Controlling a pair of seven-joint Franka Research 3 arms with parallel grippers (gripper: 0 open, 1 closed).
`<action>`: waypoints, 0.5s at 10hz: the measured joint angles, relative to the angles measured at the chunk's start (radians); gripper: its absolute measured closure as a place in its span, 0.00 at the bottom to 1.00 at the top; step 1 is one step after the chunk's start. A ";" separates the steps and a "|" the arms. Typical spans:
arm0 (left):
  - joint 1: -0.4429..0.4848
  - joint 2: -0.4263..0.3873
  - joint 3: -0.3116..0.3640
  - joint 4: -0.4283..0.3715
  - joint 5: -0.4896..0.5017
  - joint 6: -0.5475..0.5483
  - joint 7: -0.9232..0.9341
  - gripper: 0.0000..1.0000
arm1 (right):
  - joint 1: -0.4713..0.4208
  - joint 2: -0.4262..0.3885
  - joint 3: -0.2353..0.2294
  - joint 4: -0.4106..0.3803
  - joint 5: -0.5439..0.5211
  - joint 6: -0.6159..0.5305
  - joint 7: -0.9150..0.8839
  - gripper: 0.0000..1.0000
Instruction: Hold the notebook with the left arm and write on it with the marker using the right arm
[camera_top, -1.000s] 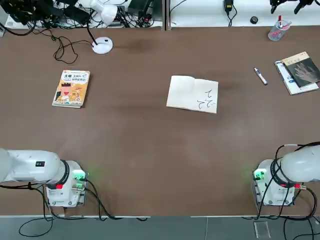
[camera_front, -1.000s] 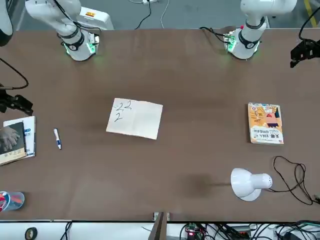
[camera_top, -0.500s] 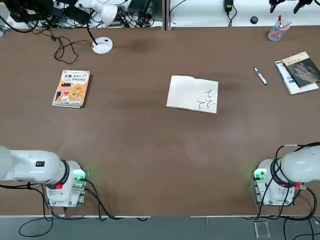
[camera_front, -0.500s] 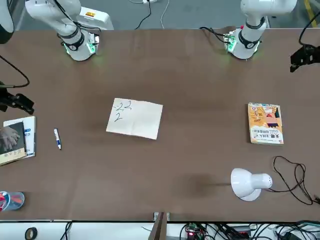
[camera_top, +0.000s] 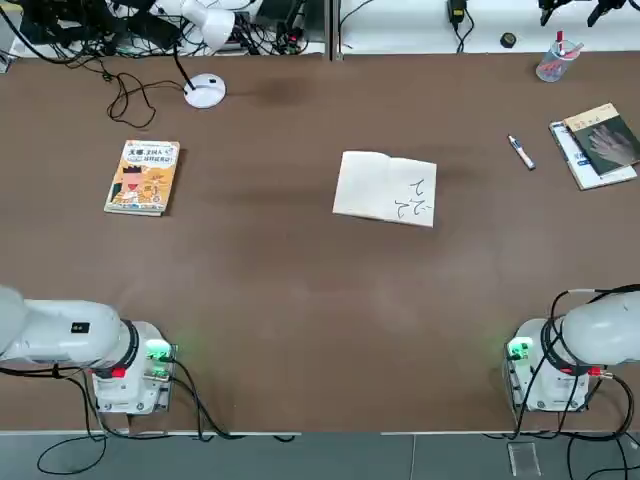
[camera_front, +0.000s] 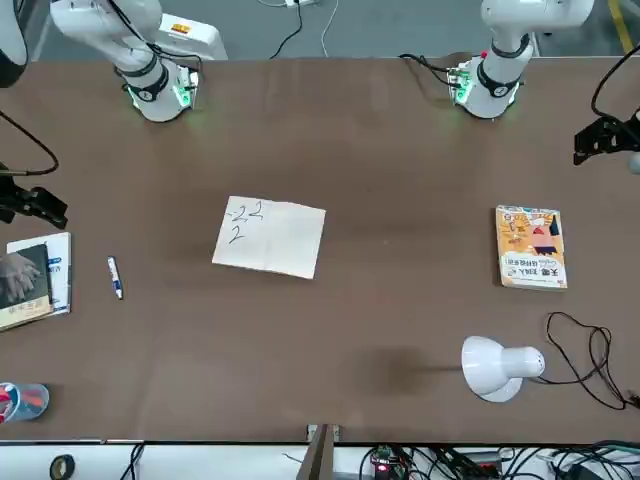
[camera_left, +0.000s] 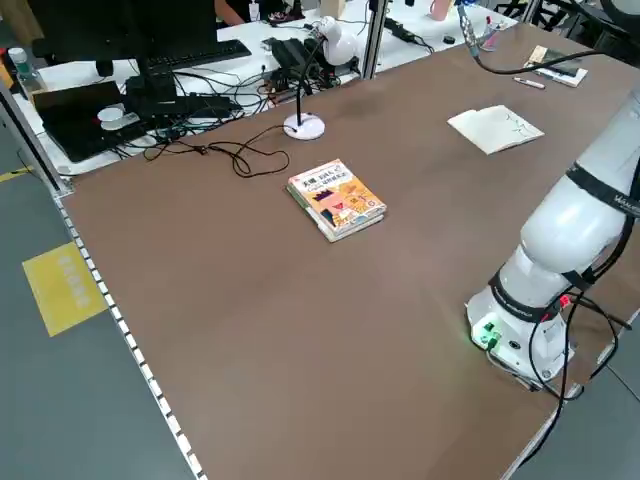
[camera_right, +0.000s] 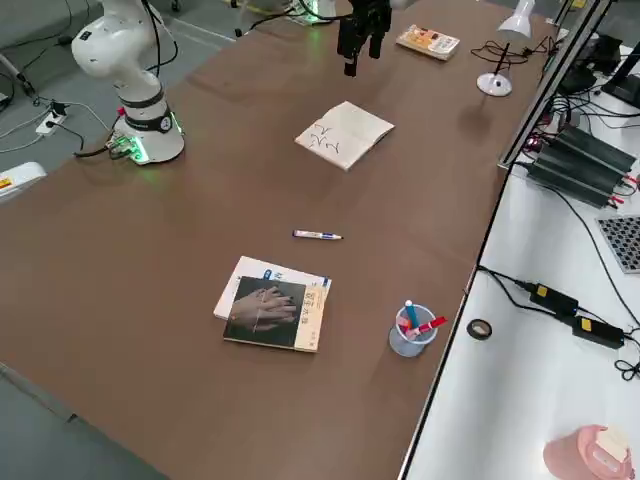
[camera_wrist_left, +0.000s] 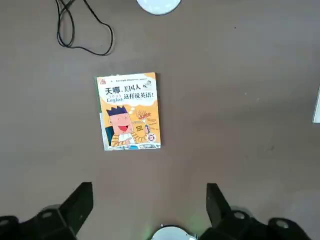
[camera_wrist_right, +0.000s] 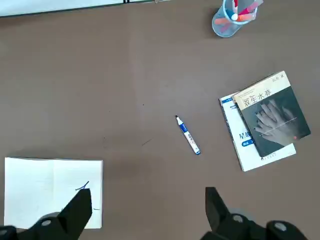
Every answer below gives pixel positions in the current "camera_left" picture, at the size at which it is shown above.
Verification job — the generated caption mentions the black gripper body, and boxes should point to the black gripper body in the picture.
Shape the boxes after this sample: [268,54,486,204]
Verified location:
[455,3,482,56]

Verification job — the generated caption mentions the cream paper notebook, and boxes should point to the cream paper notebook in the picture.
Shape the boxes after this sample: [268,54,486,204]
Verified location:
[446,103,546,156]

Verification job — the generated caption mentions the clear pen cup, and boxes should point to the clear pen cup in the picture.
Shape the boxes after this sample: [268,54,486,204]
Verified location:
[480,14,505,53]

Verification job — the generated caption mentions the black power adapter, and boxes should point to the black power adapter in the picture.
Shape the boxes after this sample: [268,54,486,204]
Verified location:
[383,17,417,45]

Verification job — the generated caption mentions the white book with blue print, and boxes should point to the white book with blue print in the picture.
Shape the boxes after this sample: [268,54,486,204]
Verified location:
[529,63,590,89]

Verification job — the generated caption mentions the black electronics box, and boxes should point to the black electronics box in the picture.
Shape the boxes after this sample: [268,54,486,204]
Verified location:
[271,38,324,71]

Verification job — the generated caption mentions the white desk lamp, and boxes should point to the white desk lamp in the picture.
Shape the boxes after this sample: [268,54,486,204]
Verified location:
[282,15,360,142]

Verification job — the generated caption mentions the orange illustrated cover book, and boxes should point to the orange illustrated cover book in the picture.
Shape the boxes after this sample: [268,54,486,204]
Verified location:
[286,158,389,236]

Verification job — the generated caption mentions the white side desk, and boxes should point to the white side desk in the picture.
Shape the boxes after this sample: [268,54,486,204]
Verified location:
[9,0,521,176]

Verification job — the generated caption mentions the person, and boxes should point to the person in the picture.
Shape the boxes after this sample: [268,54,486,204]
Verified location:
[213,0,264,26]

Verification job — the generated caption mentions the green spine paperback book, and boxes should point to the green spine paperback book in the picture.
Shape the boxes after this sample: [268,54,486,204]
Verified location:
[287,187,388,245]

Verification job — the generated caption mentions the black keyboard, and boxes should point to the black keyboard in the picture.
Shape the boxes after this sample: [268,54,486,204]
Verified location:
[144,39,253,70]

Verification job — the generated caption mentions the black flat hub box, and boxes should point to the black flat hub box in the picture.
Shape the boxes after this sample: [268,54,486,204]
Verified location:
[149,93,236,121]

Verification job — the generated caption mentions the black dock box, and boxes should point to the black dock box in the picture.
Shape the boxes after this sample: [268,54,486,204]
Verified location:
[123,73,179,101]

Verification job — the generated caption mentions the black computer monitor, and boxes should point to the black computer monitor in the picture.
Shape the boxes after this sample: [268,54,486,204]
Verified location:
[28,0,220,91]

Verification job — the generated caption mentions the white round tape roll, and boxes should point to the white round tape roll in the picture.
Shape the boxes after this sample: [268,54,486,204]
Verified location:
[96,104,127,133]

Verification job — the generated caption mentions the black laptop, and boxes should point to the black laptop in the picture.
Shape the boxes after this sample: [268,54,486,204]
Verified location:
[32,81,151,164]

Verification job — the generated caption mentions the clear bottle with green cap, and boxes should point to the clear bottle with green cap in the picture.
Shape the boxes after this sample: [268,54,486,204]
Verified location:
[5,47,44,99]

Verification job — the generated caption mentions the aluminium frame post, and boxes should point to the aluminium frame post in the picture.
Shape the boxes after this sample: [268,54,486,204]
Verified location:
[362,0,390,80]

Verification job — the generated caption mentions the black lamp cable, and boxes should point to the black lamp cable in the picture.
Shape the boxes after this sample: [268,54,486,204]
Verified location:
[143,124,297,179]

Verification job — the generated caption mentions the black arm base cable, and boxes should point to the black arm base cable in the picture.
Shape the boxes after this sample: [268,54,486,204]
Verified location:
[499,239,632,480]

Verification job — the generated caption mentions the aluminium frame rail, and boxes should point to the aluminium frame rail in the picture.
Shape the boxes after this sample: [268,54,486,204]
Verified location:
[0,82,76,197]

